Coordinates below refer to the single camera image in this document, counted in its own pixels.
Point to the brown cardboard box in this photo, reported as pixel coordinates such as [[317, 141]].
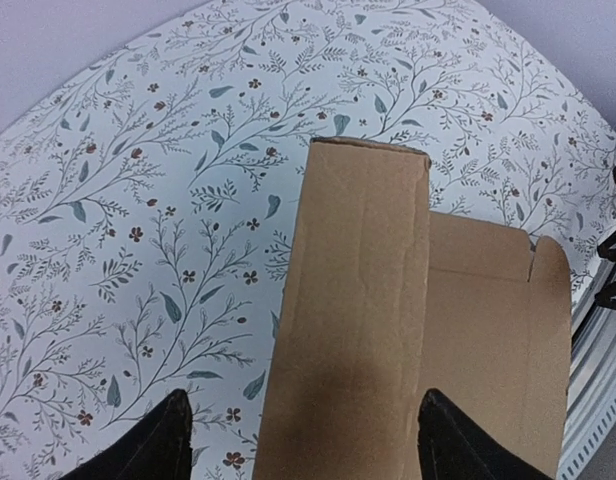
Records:
[[384, 298]]

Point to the floral patterned table mat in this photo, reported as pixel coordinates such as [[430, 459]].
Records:
[[147, 206]]

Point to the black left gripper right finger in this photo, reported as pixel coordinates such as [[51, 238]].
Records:
[[491, 434]]

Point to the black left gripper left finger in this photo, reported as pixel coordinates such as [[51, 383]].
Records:
[[156, 447]]

